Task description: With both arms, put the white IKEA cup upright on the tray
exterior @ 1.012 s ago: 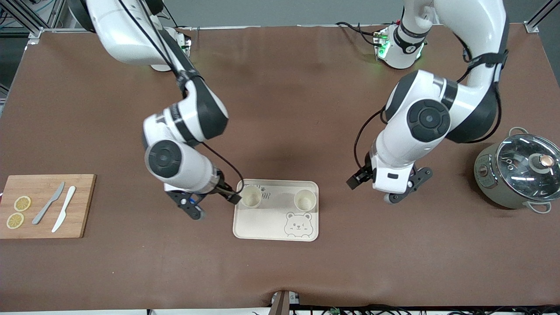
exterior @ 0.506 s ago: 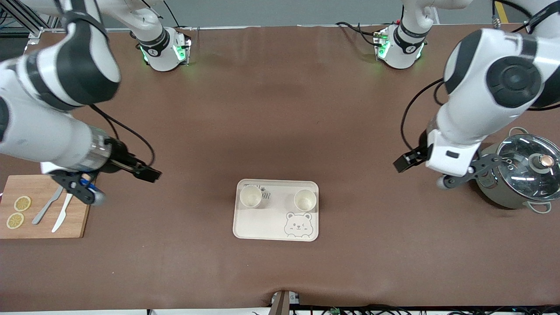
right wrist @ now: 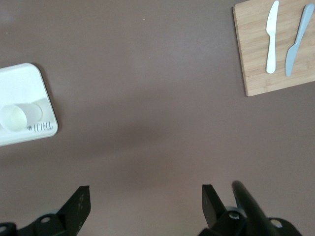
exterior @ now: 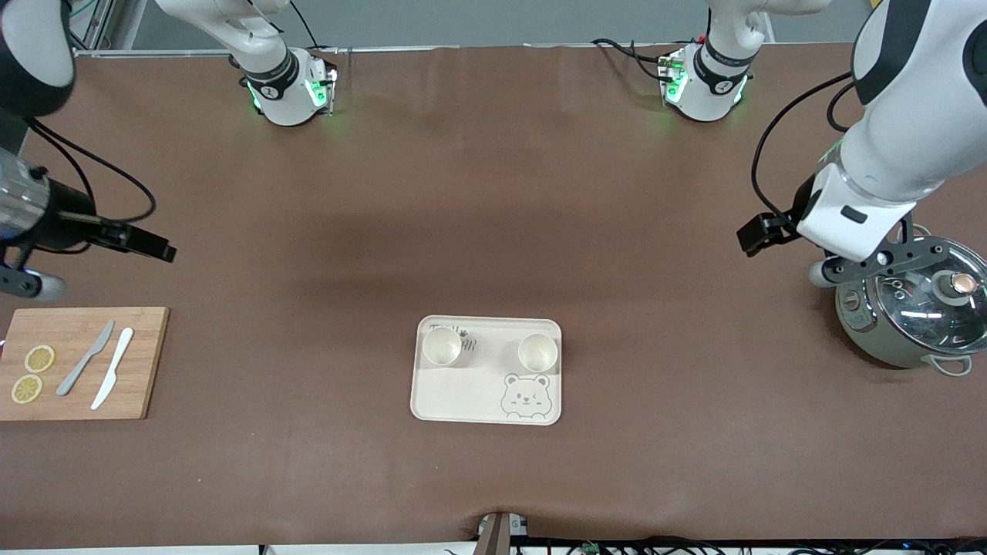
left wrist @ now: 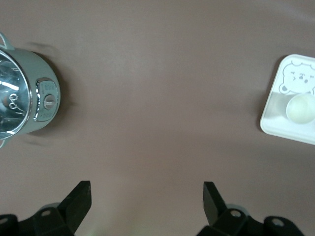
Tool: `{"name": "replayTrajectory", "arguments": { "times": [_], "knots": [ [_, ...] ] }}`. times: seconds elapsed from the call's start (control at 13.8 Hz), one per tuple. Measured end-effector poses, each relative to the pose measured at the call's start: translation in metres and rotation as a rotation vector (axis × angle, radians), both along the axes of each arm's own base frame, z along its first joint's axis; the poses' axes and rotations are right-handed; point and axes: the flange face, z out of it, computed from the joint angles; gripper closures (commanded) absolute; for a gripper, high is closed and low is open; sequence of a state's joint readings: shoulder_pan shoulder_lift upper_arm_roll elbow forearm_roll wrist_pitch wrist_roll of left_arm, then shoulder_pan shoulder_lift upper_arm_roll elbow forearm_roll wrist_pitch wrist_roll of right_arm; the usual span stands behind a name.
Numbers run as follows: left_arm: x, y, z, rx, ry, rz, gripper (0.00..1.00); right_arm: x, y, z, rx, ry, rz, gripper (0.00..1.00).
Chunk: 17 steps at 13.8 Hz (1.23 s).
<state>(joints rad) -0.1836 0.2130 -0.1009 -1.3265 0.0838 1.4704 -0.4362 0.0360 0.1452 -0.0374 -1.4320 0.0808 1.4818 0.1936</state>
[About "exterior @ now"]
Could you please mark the white IKEA cup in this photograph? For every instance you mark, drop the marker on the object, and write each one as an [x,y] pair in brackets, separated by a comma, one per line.
[537,353]
[442,347]

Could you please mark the lemon slice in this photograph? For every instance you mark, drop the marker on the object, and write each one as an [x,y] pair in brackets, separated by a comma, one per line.
[39,359]
[27,389]

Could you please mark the glass pot lid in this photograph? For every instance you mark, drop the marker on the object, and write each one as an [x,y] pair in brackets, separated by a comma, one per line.
[917,308]

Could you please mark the beige bear print tray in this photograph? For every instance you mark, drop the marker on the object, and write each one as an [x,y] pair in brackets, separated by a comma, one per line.
[463,393]

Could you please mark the white plastic knife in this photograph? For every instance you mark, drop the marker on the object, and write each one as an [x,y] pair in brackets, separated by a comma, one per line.
[114,368]

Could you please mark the aluminium frame structure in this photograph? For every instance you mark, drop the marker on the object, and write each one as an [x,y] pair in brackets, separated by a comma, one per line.
[92,23]

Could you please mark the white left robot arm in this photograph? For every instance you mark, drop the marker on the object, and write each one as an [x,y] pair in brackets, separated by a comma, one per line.
[910,139]

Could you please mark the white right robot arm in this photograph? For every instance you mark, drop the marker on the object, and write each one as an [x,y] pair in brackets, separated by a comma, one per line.
[281,85]

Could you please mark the grey-green electric pot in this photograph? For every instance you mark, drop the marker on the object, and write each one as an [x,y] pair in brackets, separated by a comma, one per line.
[864,324]

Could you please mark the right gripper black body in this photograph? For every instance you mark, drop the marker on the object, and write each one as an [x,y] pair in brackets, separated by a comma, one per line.
[63,220]

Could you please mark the wooden cutting board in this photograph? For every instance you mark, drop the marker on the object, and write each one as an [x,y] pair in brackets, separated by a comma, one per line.
[150,362]

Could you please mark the brown table mat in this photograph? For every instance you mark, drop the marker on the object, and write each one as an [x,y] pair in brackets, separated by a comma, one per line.
[493,193]

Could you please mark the grey plastic knife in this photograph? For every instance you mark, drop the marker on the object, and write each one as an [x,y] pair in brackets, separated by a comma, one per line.
[85,361]

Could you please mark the metal camera post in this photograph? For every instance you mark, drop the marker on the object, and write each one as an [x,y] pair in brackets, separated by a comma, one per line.
[493,536]

